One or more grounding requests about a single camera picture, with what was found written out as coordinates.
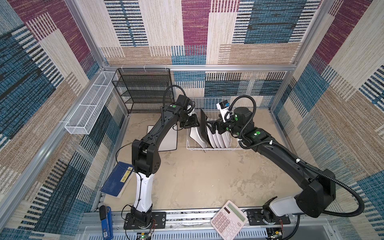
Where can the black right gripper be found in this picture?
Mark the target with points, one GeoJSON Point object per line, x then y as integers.
{"type": "Point", "coordinates": [219, 123]}

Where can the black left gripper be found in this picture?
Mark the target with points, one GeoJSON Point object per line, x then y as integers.
{"type": "Point", "coordinates": [193, 122]}

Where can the white square plate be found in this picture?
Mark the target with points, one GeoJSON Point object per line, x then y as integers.
{"type": "Point", "coordinates": [195, 133]}
{"type": "Point", "coordinates": [169, 142]}

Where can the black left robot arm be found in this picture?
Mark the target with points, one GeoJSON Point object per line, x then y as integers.
{"type": "Point", "coordinates": [146, 158]}

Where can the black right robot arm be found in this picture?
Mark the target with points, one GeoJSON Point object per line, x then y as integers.
{"type": "Point", "coordinates": [318, 188]}

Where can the black mesh shelf rack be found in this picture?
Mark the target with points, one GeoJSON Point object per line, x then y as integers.
{"type": "Point", "coordinates": [143, 90]}

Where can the white round plate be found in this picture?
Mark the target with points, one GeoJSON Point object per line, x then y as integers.
{"type": "Point", "coordinates": [221, 141]}
{"type": "Point", "coordinates": [217, 143]}
{"type": "Point", "coordinates": [226, 139]}
{"type": "Point", "coordinates": [211, 138]}

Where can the black square plate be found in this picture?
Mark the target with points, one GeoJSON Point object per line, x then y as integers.
{"type": "Point", "coordinates": [203, 128]}

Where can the pink calculator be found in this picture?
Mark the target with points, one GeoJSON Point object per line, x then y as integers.
{"type": "Point", "coordinates": [228, 221]}

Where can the blue book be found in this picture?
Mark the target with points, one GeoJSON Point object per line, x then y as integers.
{"type": "Point", "coordinates": [118, 180]}

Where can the blue utility tool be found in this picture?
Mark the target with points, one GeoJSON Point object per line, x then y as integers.
{"type": "Point", "coordinates": [106, 222]}

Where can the white wire dish rack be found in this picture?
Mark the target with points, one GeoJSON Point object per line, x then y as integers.
{"type": "Point", "coordinates": [209, 106]}

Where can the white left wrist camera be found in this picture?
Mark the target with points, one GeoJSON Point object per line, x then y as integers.
{"type": "Point", "coordinates": [191, 107]}

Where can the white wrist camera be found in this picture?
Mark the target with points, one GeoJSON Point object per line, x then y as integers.
{"type": "Point", "coordinates": [191, 107]}
{"type": "Point", "coordinates": [223, 107]}

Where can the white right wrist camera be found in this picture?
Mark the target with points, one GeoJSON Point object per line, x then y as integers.
{"type": "Point", "coordinates": [223, 107]}

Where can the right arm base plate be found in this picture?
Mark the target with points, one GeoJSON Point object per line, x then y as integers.
{"type": "Point", "coordinates": [261, 217]}

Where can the aluminium front rail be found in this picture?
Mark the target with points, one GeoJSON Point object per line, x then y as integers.
{"type": "Point", "coordinates": [195, 224]}

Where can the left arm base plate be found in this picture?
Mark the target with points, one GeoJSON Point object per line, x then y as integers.
{"type": "Point", "coordinates": [140, 220]}

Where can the white wire wall basket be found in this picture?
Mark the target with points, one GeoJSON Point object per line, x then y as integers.
{"type": "Point", "coordinates": [87, 112]}

